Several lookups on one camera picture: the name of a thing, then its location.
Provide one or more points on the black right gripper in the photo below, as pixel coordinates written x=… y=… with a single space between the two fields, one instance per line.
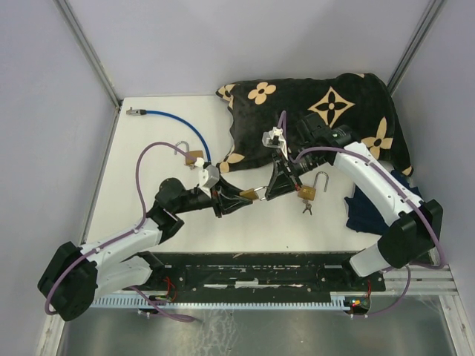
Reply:
x=281 y=182

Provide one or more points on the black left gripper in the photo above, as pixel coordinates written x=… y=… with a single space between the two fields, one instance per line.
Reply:
x=222 y=205

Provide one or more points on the small brass padlock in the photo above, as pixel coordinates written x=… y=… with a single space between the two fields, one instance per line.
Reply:
x=254 y=193

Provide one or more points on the large brass padlock with keys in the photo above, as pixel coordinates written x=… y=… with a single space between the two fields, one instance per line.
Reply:
x=307 y=193

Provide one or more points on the brass padlock with key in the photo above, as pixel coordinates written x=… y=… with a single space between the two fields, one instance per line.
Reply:
x=192 y=159

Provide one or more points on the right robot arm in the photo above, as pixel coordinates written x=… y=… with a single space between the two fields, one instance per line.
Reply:
x=414 y=225

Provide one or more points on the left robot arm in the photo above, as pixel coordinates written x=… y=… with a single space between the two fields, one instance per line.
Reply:
x=77 y=275

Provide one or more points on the dark blue cloth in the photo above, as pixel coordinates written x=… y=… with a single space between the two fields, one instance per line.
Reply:
x=362 y=215

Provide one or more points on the black floral patterned blanket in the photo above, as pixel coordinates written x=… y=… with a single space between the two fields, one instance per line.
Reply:
x=361 y=102

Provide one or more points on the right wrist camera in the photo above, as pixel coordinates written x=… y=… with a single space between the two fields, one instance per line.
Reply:
x=275 y=139

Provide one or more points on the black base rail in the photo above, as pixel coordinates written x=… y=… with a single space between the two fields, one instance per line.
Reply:
x=322 y=272

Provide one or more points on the white slotted cable duct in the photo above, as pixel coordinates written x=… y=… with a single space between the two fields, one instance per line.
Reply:
x=236 y=299

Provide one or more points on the right aluminium frame post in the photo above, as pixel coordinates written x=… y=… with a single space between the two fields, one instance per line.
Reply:
x=426 y=22

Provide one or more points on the aluminium frame post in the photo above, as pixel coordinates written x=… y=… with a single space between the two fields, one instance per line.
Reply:
x=426 y=22
x=72 y=21

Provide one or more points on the left aluminium frame post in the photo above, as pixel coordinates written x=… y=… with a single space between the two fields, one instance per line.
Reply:
x=72 y=21

